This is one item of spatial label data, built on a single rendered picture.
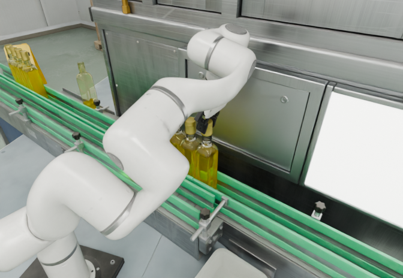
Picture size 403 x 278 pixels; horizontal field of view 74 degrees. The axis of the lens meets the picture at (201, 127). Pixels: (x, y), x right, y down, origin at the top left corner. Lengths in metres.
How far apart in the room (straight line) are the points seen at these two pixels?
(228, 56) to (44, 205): 0.40
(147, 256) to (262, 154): 0.50
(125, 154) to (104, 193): 0.09
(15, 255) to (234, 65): 0.53
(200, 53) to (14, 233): 0.48
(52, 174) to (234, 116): 0.58
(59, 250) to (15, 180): 0.69
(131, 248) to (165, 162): 0.64
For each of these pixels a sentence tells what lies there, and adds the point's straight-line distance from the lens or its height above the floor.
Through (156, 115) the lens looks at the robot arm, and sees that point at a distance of 0.42.
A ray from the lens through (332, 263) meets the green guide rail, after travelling 0.82.
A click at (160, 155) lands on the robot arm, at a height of 1.33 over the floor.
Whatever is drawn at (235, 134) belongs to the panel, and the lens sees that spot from 0.91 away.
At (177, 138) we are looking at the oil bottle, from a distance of 0.86.
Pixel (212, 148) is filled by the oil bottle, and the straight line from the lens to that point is 0.82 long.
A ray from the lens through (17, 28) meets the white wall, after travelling 6.79.
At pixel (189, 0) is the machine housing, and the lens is 0.91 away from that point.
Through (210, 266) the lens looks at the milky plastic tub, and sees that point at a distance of 0.87.
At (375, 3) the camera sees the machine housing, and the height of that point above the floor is 1.50.
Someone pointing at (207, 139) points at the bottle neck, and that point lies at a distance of 0.79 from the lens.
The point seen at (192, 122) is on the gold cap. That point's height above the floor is 1.16.
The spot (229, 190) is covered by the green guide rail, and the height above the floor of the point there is 0.91.
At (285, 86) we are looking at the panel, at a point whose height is 1.29.
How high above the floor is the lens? 1.60
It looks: 34 degrees down
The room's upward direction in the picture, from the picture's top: straight up
